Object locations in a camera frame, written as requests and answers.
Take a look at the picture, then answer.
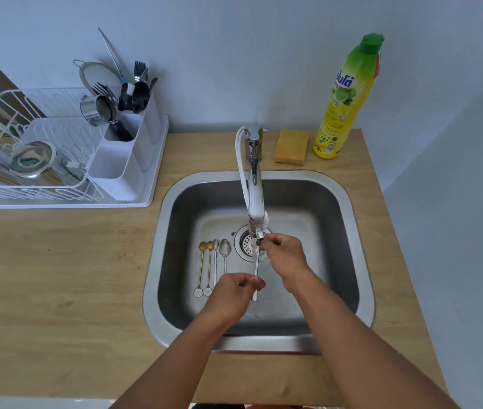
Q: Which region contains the silver spoon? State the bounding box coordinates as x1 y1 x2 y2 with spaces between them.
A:
219 239 232 277
250 247 264 302

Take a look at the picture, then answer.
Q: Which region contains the white plastic drainer tray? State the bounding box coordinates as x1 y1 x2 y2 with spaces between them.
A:
0 87 170 208

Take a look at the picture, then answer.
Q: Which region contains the gold spoon with flower end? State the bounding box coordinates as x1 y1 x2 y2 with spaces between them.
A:
193 241 208 298
203 240 216 298

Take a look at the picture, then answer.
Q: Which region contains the person's left hand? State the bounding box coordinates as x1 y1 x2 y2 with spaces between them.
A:
205 272 266 332

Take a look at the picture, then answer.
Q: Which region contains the small grey kitchen tool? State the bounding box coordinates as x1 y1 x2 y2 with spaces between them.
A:
56 159 87 177

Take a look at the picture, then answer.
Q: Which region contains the steel mesh strainer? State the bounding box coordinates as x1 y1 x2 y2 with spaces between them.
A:
73 59 123 97

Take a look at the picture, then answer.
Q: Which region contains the thin metal blue-handled tool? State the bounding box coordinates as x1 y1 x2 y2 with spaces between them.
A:
98 27 129 86

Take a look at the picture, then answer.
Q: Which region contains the yellow sponge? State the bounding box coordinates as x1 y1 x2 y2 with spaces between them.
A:
273 128 310 166

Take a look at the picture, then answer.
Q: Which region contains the person's right hand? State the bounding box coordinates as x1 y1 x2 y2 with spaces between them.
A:
256 233 313 293

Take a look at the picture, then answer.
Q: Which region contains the person's left forearm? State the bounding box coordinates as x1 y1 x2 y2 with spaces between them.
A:
111 308 242 409

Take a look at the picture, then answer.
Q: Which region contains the stainless steel sink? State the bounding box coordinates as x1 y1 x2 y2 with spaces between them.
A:
143 170 377 355

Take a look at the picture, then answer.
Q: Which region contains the white cutlery holder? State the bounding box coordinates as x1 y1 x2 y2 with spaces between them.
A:
87 95 162 204

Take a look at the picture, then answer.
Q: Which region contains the person's right forearm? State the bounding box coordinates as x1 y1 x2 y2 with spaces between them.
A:
286 268 459 409

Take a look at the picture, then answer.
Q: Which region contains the steel cup with black handle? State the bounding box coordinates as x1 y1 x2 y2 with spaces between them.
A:
80 94 133 142

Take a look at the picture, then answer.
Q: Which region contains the yellow dish soap bottle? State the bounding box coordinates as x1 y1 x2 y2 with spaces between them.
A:
312 32 385 160

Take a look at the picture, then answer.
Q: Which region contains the steel sink drain strainer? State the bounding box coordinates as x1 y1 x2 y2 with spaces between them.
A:
233 225 272 262

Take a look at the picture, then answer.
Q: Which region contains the white wire dish rack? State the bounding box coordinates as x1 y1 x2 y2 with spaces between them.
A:
0 88 104 202

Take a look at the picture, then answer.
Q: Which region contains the white faucet hose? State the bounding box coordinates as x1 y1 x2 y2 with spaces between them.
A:
235 126 253 209

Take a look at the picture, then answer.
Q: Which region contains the chrome faucet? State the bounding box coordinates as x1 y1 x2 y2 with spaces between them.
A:
243 126 270 245

